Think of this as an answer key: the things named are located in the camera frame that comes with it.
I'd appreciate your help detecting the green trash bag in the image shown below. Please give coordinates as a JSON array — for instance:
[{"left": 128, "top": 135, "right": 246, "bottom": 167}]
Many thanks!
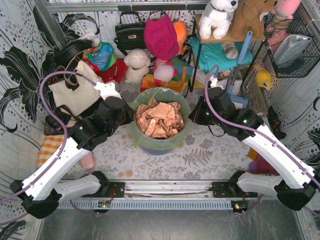
[{"left": 126, "top": 87, "right": 192, "bottom": 150}]

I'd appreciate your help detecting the blue trash bin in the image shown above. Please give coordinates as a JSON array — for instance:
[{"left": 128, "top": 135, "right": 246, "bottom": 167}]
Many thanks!
[{"left": 140, "top": 146, "right": 173, "bottom": 156}]

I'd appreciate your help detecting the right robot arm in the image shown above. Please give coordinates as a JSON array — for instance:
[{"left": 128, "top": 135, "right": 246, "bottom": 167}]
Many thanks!
[{"left": 189, "top": 87, "right": 320, "bottom": 211}]

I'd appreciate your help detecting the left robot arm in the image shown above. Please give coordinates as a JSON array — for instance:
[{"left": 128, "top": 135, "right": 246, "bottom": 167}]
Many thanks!
[{"left": 10, "top": 96, "right": 135, "bottom": 219}]

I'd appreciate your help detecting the cream canvas tote bag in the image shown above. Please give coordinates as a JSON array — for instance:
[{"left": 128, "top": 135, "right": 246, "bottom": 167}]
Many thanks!
[{"left": 47, "top": 74, "right": 101, "bottom": 118}]

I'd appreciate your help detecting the magenta cloth bag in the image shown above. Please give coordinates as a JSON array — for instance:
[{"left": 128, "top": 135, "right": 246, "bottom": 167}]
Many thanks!
[{"left": 144, "top": 13, "right": 179, "bottom": 60}]

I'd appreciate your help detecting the crumpled brown paper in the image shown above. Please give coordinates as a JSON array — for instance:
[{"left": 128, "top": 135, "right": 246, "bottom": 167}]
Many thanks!
[{"left": 135, "top": 98, "right": 186, "bottom": 140}]

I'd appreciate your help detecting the teal cloth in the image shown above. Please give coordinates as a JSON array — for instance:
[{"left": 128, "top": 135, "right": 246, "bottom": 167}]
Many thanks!
[{"left": 188, "top": 36, "right": 253, "bottom": 72}]

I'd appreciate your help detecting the yellow plush duck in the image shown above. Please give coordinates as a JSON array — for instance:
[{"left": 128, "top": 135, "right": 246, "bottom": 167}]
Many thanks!
[{"left": 254, "top": 63, "right": 272, "bottom": 91}]

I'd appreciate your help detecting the grey patterned sneaker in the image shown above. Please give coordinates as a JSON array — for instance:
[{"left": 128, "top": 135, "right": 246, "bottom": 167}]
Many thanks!
[{"left": 221, "top": 42, "right": 239, "bottom": 59}]

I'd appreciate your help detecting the cream plush sheep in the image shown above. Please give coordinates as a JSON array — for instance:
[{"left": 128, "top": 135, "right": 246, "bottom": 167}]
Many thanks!
[{"left": 124, "top": 49, "right": 151, "bottom": 84}]

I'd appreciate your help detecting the pink cylinder toy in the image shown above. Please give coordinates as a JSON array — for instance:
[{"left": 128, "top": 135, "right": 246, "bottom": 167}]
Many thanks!
[{"left": 79, "top": 151, "right": 95, "bottom": 171}]

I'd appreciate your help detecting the pink plush doll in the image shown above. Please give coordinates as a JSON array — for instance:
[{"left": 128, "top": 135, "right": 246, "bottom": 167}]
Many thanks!
[{"left": 153, "top": 58, "right": 178, "bottom": 87}]

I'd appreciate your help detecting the orange checkered towel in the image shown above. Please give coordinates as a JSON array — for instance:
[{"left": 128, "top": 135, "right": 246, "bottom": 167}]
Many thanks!
[{"left": 37, "top": 135, "right": 64, "bottom": 168}]

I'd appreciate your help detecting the black hat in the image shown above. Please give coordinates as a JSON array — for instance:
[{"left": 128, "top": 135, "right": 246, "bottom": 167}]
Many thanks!
[{"left": 54, "top": 39, "right": 93, "bottom": 67}]

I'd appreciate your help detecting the black leather handbag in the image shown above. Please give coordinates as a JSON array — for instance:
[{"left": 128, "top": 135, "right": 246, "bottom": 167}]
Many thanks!
[{"left": 114, "top": 11, "right": 147, "bottom": 56}]

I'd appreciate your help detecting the orange plush toy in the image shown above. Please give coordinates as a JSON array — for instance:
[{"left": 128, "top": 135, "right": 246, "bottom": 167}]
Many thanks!
[{"left": 173, "top": 21, "right": 188, "bottom": 55}]

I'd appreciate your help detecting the silver foil pouch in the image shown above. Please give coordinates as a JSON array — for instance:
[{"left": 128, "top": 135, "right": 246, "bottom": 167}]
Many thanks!
[{"left": 273, "top": 34, "right": 313, "bottom": 65}]

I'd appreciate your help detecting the white plush dog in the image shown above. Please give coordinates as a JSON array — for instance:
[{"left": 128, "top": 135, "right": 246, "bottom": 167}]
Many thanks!
[{"left": 199, "top": 0, "right": 239, "bottom": 40}]

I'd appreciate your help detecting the wooden shelf rack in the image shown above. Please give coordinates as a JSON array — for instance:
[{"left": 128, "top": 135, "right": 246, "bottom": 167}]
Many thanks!
[{"left": 187, "top": 13, "right": 267, "bottom": 93}]

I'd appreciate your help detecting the brown teddy bear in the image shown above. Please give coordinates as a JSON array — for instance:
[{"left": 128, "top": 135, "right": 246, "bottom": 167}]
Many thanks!
[{"left": 230, "top": 0, "right": 278, "bottom": 40}]

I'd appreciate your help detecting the pink plush in basket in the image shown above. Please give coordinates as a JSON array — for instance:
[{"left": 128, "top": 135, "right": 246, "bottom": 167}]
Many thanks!
[{"left": 266, "top": 0, "right": 301, "bottom": 46}]

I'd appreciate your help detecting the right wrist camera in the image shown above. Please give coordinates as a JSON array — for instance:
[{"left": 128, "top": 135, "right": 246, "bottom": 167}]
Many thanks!
[{"left": 208, "top": 76, "right": 225, "bottom": 90}]

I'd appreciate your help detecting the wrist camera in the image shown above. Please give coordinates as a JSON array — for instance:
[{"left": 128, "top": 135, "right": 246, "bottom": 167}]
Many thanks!
[
  {"left": 94, "top": 81, "right": 122, "bottom": 100},
  {"left": 208, "top": 76, "right": 225, "bottom": 90}
]

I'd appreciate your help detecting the blue handled mop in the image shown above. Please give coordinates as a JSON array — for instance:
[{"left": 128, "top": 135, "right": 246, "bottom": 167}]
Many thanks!
[{"left": 224, "top": 30, "right": 254, "bottom": 110}]

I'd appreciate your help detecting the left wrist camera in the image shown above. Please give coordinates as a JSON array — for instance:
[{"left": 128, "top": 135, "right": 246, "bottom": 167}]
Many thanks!
[{"left": 94, "top": 81, "right": 122, "bottom": 100}]

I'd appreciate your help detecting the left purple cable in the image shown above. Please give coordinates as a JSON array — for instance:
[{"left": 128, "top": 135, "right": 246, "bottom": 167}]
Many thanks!
[{"left": 0, "top": 71, "right": 111, "bottom": 223}]

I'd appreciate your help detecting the purple cable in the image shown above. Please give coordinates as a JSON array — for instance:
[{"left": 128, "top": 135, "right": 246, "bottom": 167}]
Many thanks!
[
  {"left": 0, "top": 71, "right": 111, "bottom": 223},
  {"left": 204, "top": 64, "right": 320, "bottom": 218}
]

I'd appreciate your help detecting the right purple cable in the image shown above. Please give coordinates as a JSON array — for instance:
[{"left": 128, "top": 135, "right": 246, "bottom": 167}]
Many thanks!
[{"left": 204, "top": 64, "right": 320, "bottom": 218}]

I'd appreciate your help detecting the brown patterned strap bag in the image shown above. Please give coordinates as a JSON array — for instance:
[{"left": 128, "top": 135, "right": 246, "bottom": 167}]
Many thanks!
[{"left": 43, "top": 104, "right": 81, "bottom": 136}]

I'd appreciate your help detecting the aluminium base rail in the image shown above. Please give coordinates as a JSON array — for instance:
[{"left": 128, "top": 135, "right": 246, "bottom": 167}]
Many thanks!
[{"left": 53, "top": 175, "right": 263, "bottom": 212}]

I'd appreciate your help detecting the black wire basket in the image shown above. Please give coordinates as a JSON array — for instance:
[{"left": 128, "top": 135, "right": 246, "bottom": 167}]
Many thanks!
[{"left": 264, "top": 11, "right": 320, "bottom": 79}]

